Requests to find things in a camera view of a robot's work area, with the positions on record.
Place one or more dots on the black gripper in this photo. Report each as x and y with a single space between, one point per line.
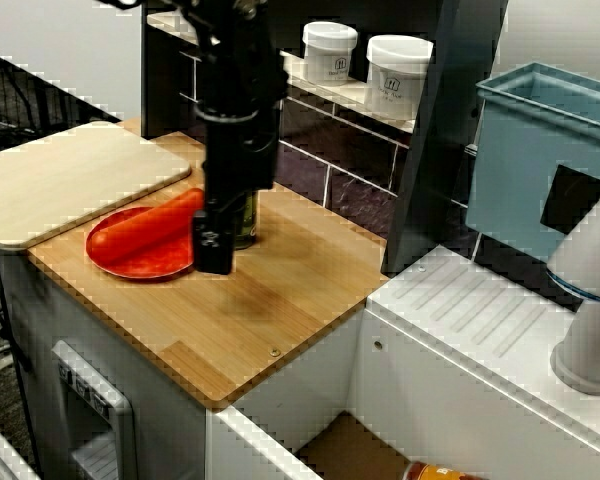
235 155

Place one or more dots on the green peas toy can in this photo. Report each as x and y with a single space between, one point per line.
245 225

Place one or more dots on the red toy sausage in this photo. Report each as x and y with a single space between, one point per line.
145 225

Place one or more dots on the orange beans toy can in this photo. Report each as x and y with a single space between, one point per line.
430 472

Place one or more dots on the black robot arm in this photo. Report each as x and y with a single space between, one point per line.
245 60

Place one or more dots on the red round plate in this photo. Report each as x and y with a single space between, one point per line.
150 265

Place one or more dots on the pale wooden cutting board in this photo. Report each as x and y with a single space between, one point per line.
55 175

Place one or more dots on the white toy kitchen cabinet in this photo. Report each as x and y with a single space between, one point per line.
170 425

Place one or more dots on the black shelf side panel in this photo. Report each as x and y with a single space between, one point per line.
165 75

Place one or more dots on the grey ice dispenser panel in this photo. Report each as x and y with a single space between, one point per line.
95 405

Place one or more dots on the white lidded jar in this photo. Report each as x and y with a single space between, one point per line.
399 75
330 50

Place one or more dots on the white toy sink unit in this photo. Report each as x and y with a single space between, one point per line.
430 350

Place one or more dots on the dark grey upright panel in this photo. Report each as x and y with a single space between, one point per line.
445 125

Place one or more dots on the blue plastic bin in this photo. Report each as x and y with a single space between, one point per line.
520 165

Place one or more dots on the grey toy faucet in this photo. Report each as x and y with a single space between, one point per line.
590 310

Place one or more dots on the aluminium frame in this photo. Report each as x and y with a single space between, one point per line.
0 450

